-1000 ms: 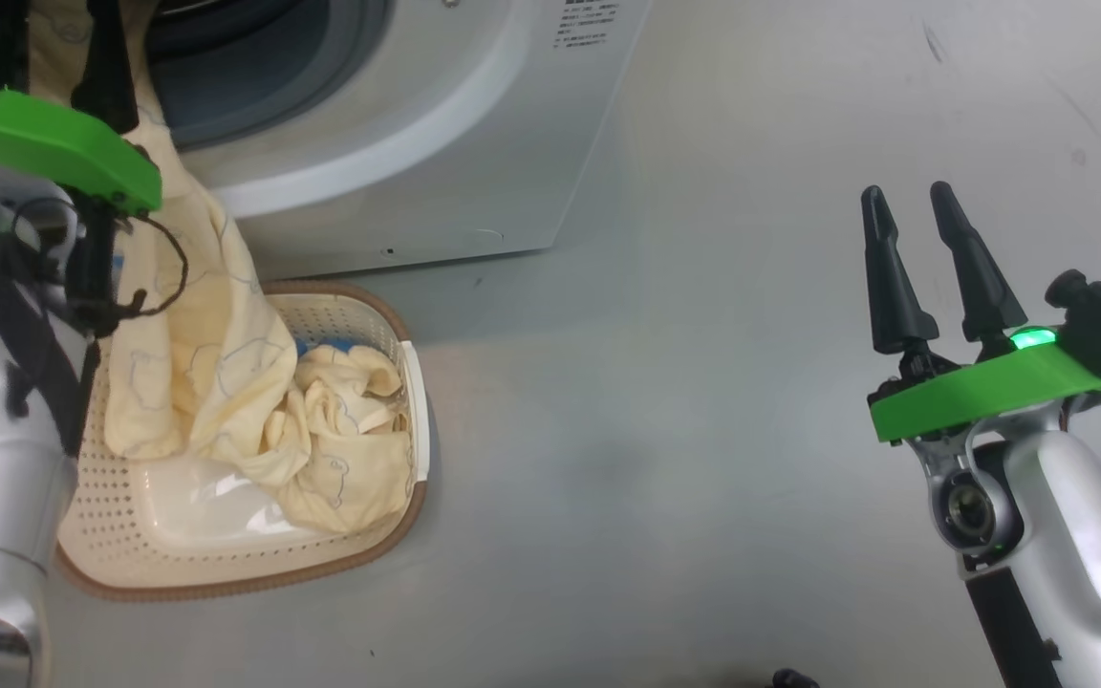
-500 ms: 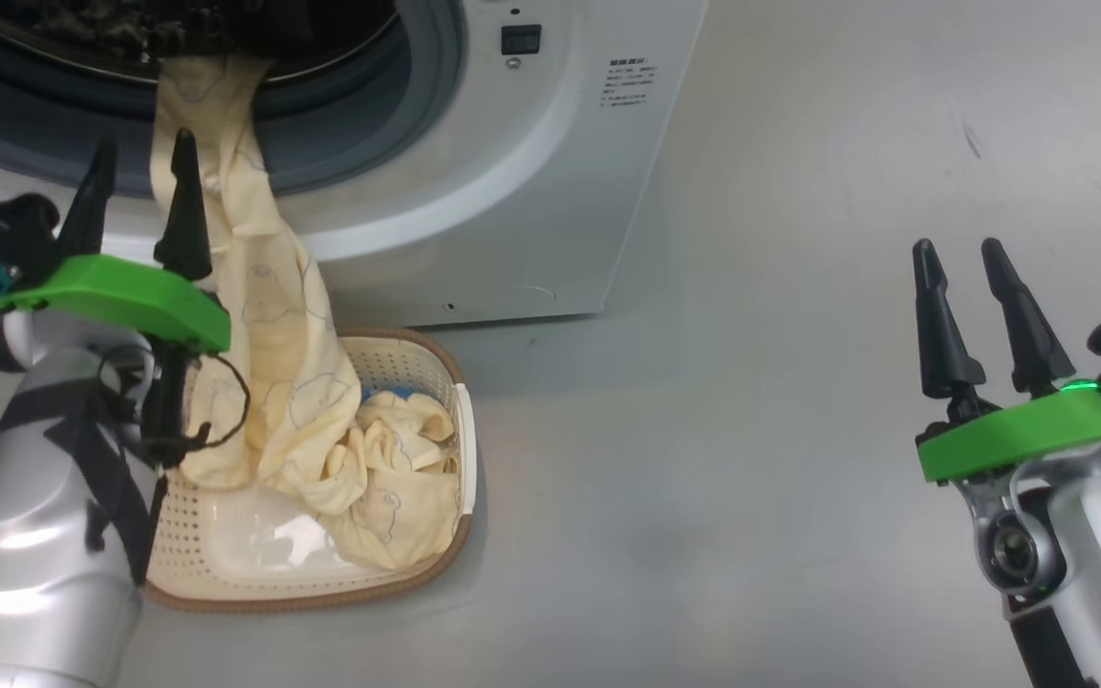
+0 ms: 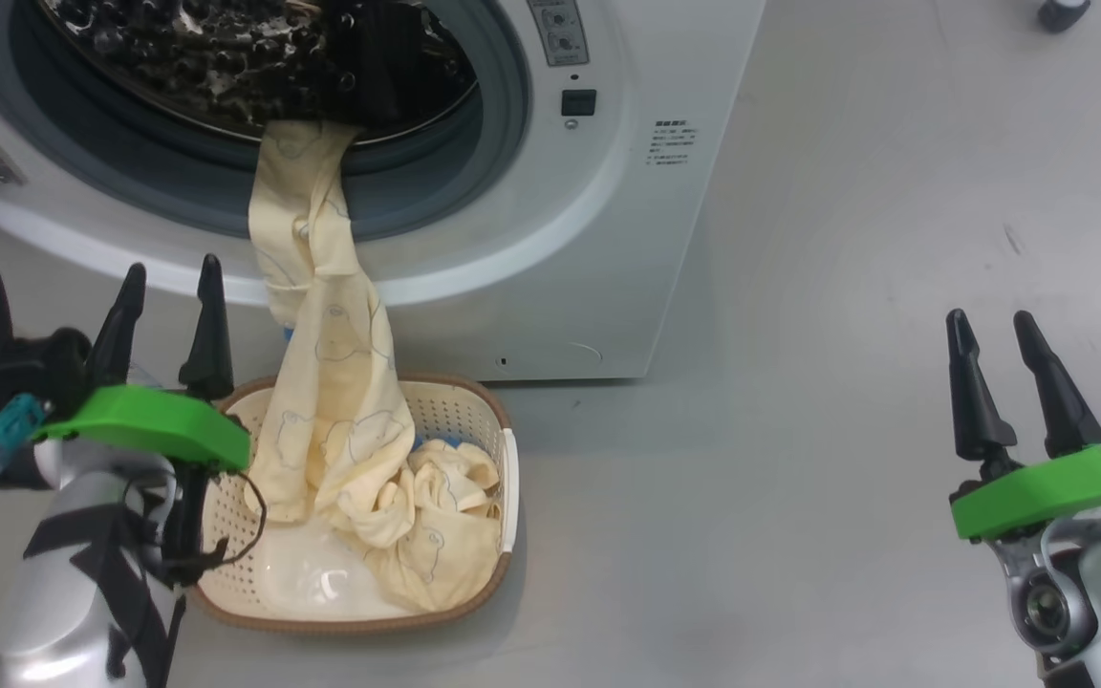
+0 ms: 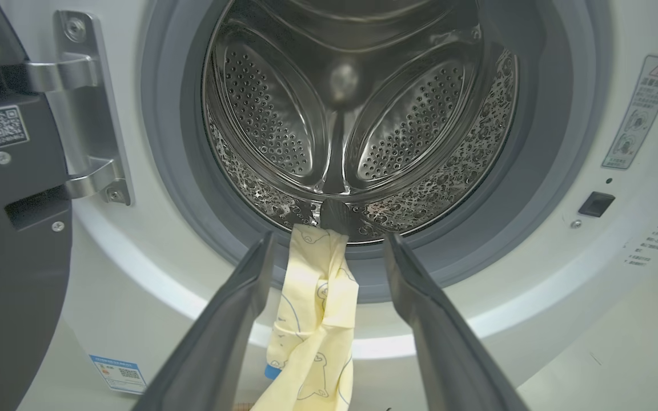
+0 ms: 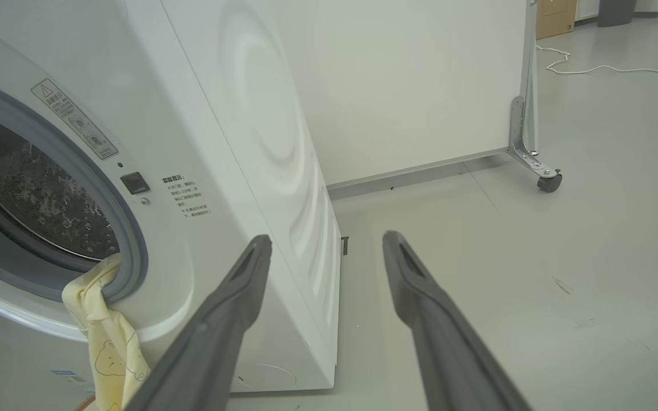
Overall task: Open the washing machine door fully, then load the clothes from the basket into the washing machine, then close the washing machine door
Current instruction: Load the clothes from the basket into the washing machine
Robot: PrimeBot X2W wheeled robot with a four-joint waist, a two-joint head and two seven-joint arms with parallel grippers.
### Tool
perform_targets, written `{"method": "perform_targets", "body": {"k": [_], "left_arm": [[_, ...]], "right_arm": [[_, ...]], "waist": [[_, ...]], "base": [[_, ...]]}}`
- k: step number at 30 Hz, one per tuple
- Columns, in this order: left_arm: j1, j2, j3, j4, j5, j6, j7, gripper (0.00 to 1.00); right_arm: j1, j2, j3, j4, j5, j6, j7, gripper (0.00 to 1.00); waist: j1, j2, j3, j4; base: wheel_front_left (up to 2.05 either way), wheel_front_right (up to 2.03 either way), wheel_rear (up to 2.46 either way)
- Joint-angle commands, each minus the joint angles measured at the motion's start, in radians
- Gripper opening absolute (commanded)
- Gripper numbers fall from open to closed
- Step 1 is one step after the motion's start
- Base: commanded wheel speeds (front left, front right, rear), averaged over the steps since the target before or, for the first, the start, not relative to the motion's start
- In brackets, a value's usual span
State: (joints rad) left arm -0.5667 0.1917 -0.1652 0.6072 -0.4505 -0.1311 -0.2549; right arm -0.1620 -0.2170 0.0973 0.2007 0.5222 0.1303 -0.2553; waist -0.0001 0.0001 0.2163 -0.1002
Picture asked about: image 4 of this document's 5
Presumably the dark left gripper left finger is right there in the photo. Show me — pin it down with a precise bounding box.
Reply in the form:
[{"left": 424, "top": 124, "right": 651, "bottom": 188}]
[{"left": 132, "top": 231, "right": 275, "bottom": 411}]

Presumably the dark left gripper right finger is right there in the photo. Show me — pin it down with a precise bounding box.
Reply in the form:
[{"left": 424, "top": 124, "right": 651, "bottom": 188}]
[{"left": 383, "top": 233, "right": 529, "bottom": 411}]

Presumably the pale yellow printed garment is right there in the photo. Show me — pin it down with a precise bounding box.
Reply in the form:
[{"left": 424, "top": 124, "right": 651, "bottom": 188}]
[{"left": 251, "top": 223, "right": 360, "bottom": 411}]

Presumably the dark grey glass washer door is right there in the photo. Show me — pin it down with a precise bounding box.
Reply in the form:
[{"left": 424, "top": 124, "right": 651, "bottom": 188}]
[{"left": 0, "top": 0, "right": 74, "bottom": 411}]

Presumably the white front-load washing machine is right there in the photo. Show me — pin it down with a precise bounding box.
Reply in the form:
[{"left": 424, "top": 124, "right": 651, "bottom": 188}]
[{"left": 0, "top": 0, "right": 658, "bottom": 411}]

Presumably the black square door latch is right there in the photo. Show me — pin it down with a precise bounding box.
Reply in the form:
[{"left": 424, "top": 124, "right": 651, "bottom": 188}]
[{"left": 578, "top": 191, "right": 616, "bottom": 218}]

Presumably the silver metal door hinge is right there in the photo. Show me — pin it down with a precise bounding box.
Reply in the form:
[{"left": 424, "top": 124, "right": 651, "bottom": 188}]
[{"left": 25, "top": 10, "right": 134, "bottom": 207}]

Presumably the blue white energy label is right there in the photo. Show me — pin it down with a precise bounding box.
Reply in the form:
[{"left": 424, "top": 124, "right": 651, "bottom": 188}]
[{"left": 89, "top": 354, "right": 148, "bottom": 396}]

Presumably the small grey text label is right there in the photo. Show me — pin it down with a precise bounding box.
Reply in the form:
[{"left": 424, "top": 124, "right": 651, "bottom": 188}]
[{"left": 625, "top": 221, "right": 658, "bottom": 268}]

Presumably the white QR code sticker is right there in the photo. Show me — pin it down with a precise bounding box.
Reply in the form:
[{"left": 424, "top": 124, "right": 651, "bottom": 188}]
[{"left": 0, "top": 104, "right": 30, "bottom": 149}]

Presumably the grey warning sticker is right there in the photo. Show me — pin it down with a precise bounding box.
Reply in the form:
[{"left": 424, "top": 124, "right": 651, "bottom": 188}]
[{"left": 601, "top": 55, "right": 658, "bottom": 171}]

